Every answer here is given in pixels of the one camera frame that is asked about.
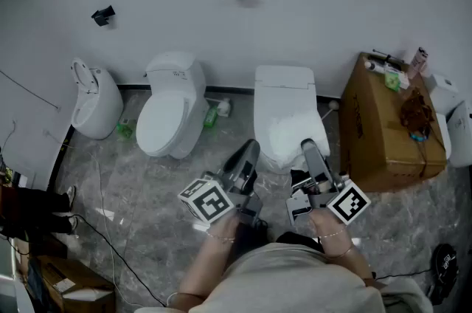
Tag small white open-lid toilet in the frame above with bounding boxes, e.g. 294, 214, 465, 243
69, 57, 125, 141

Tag thin beaded bracelet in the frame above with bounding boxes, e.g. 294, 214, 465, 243
318, 227, 348, 240
205, 231, 236, 244

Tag brown claw clip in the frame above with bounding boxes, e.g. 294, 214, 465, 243
400, 88, 436, 137

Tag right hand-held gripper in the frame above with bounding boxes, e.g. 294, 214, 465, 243
285, 138, 372, 227

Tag large brown cardboard box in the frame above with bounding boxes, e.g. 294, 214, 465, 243
339, 52, 448, 193

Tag white rounded toilet with tank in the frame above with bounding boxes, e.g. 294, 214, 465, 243
135, 51, 210, 160

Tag pink bottle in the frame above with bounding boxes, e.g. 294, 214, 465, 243
407, 47, 429, 78

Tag black round device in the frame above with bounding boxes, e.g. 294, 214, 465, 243
428, 243, 460, 306

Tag person's right forearm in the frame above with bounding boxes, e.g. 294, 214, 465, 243
308, 210, 374, 283

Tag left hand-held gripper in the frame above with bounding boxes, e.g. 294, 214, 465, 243
178, 139, 265, 231

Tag person's left forearm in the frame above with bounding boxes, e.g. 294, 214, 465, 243
167, 211, 241, 312

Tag person's black trousers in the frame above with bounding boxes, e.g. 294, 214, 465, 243
235, 219, 322, 258

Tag green packet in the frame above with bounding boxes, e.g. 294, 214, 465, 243
383, 69, 401, 92

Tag black floor cable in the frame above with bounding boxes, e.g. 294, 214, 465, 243
374, 268, 434, 281
69, 214, 167, 307

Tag small brown cardboard box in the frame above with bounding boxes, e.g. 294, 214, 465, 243
27, 254, 117, 313

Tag white floor cable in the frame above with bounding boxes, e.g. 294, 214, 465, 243
86, 151, 148, 309

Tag person's grey sweatshirt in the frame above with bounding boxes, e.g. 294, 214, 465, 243
134, 243, 434, 313

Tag small white box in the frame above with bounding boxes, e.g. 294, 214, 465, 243
383, 63, 411, 90

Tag white square-lid toilet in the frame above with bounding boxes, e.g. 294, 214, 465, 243
253, 64, 331, 172

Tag thin wall cable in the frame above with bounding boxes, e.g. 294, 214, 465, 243
0, 69, 62, 111

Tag black wall hook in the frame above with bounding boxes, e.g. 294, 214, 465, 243
91, 4, 117, 27

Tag black metal fixture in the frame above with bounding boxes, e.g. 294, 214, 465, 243
371, 48, 405, 66

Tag white tube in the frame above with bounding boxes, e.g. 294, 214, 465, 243
364, 60, 386, 74

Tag gold bangle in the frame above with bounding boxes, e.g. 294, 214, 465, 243
324, 246, 355, 261

